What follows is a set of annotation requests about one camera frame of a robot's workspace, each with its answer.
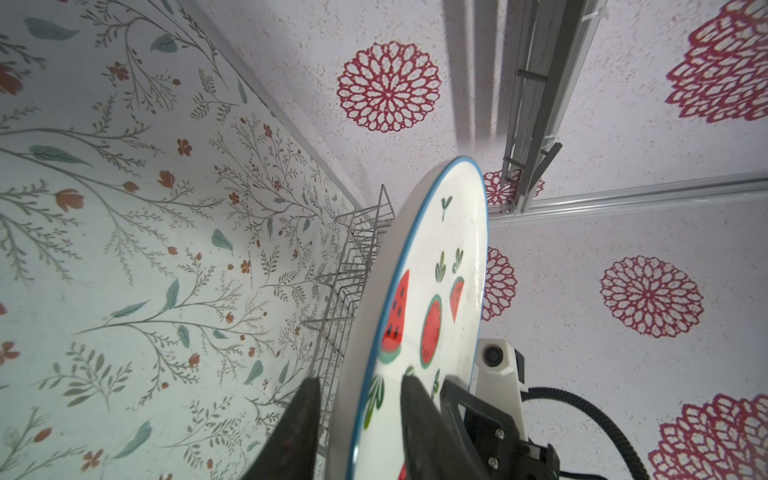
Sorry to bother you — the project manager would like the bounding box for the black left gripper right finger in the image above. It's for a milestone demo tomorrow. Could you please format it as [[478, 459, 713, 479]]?
[[400, 376, 480, 479]]

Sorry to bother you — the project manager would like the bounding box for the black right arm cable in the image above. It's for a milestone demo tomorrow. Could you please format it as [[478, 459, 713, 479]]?
[[520, 386, 652, 480]]

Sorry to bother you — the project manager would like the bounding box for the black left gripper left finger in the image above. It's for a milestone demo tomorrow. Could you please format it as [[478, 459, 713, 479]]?
[[241, 378, 321, 480]]

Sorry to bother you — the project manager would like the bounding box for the grey wall shelf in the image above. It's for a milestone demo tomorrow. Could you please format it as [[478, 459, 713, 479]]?
[[498, 1, 608, 216]]

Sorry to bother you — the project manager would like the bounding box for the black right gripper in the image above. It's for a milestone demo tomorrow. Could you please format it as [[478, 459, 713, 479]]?
[[439, 339, 561, 479]]

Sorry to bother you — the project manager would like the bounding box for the white round floral plate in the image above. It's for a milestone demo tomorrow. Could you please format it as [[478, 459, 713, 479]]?
[[325, 157, 488, 479]]

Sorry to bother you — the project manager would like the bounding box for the metal wire dish rack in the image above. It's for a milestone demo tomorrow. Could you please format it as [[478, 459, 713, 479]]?
[[302, 186, 395, 458]]

